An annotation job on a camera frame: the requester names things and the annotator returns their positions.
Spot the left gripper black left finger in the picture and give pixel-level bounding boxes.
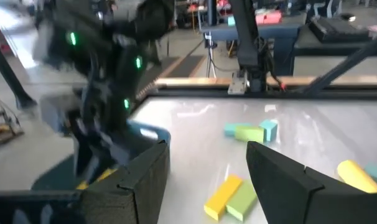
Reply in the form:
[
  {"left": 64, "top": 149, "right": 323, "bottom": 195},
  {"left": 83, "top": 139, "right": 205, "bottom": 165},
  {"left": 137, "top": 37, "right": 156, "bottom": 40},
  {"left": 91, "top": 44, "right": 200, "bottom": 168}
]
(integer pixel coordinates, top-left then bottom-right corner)
[{"left": 0, "top": 140, "right": 171, "bottom": 224}]

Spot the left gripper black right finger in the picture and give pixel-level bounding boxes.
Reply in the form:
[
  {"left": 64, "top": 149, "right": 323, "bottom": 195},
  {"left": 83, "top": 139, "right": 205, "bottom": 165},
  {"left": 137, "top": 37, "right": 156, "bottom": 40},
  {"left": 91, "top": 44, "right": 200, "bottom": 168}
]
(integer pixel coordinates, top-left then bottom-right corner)
[{"left": 246, "top": 141, "right": 377, "bottom": 224}]

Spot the small teal foam block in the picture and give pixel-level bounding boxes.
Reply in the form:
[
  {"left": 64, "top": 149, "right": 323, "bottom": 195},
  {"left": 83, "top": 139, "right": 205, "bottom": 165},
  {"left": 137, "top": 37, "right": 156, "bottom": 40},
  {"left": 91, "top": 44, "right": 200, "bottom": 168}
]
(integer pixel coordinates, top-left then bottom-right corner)
[{"left": 258, "top": 119, "right": 279, "bottom": 142}]

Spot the green rectangular foam block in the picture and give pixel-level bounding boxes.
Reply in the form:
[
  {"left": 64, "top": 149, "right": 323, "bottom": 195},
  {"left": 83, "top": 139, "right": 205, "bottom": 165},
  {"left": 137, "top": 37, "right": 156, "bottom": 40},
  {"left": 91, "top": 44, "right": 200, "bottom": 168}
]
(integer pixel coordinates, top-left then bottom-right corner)
[
  {"left": 225, "top": 180, "right": 258, "bottom": 222},
  {"left": 234, "top": 125, "right": 266, "bottom": 144}
]

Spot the yellow half-cylinder foam block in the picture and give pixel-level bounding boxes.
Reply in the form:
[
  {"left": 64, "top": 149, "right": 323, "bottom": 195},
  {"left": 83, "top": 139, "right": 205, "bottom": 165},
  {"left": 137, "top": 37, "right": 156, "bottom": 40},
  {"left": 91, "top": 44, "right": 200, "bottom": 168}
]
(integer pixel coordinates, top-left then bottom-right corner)
[{"left": 337, "top": 159, "right": 377, "bottom": 194}]

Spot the black slanted stand leg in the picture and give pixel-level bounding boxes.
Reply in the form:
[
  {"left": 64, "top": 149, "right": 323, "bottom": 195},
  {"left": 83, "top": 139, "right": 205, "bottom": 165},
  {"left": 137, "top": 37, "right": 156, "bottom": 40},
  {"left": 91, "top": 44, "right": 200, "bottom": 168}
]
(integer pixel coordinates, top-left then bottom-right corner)
[{"left": 0, "top": 40, "right": 37, "bottom": 110}]

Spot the black hazard-striped floor mat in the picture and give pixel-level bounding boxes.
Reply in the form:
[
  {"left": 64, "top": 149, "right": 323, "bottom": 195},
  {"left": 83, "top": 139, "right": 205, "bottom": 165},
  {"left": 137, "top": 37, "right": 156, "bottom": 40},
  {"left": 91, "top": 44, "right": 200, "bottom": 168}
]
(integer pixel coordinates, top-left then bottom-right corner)
[{"left": 138, "top": 55, "right": 205, "bottom": 100}]

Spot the black keyboard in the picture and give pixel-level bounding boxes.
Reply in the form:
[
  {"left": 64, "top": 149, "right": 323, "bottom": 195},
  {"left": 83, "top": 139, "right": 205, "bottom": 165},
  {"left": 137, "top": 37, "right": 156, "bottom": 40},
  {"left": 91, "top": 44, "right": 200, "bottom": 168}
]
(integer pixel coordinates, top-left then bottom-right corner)
[{"left": 309, "top": 15, "right": 373, "bottom": 43}]

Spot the red box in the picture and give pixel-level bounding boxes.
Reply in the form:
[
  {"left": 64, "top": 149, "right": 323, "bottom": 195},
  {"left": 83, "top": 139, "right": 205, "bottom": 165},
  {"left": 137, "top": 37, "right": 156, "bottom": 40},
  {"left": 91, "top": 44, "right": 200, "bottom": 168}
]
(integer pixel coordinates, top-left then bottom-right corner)
[{"left": 255, "top": 11, "right": 282, "bottom": 25}]

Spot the black table frame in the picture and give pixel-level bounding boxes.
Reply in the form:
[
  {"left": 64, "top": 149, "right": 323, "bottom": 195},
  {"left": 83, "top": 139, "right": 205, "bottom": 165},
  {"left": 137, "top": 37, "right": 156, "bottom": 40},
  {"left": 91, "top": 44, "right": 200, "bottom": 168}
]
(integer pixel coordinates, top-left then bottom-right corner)
[{"left": 131, "top": 30, "right": 377, "bottom": 113}]

